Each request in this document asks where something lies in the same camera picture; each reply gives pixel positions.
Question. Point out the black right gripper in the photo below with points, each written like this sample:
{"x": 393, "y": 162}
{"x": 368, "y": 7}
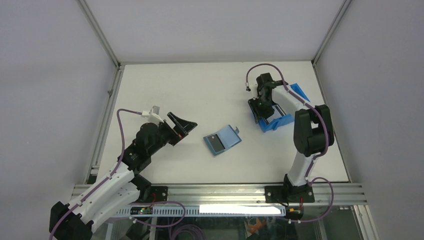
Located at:
{"x": 257, "y": 113}

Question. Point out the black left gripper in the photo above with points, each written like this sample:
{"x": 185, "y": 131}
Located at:
{"x": 181, "y": 128}

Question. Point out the blue plastic bin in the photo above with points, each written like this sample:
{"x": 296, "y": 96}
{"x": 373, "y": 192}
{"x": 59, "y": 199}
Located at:
{"x": 279, "y": 117}

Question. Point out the silver credit card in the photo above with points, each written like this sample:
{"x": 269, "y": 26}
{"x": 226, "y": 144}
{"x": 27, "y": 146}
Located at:
{"x": 215, "y": 143}

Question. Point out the teal leather card holder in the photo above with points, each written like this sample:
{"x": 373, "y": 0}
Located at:
{"x": 228, "y": 135}

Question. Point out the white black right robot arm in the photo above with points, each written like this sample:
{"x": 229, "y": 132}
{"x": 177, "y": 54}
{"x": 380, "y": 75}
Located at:
{"x": 313, "y": 131}

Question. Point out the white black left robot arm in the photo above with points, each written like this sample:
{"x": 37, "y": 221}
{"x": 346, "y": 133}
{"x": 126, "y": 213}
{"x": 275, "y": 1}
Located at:
{"x": 122, "y": 184}

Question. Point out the small green circuit board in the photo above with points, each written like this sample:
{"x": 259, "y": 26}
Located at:
{"x": 141, "y": 210}

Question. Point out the orange object under table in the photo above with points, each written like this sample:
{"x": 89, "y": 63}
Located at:
{"x": 253, "y": 225}

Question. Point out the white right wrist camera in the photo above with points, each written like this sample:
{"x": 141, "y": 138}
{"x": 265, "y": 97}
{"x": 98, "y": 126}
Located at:
{"x": 251, "y": 86}

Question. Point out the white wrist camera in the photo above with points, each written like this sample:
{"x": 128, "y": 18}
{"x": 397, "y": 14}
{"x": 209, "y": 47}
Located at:
{"x": 251, "y": 86}
{"x": 152, "y": 115}

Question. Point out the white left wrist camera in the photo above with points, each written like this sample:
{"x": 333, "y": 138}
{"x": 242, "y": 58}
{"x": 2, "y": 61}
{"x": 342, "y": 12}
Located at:
{"x": 152, "y": 115}

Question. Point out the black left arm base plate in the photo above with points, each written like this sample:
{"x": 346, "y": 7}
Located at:
{"x": 153, "y": 194}

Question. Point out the white slotted cable duct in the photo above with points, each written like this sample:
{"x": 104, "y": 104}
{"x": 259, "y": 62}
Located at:
{"x": 217, "y": 210}

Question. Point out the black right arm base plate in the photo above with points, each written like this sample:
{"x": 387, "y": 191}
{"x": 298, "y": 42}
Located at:
{"x": 289, "y": 194}

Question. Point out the aluminium front frame rail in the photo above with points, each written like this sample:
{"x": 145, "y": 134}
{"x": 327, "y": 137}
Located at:
{"x": 344, "y": 194}

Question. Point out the aluminium left frame post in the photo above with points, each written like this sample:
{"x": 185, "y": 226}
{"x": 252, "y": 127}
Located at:
{"x": 89, "y": 15}

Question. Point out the aluminium frame post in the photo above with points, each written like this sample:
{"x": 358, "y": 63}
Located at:
{"x": 331, "y": 30}
{"x": 89, "y": 15}

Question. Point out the aluminium right frame post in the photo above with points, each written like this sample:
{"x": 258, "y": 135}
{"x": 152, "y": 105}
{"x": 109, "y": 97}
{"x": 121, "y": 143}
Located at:
{"x": 331, "y": 30}

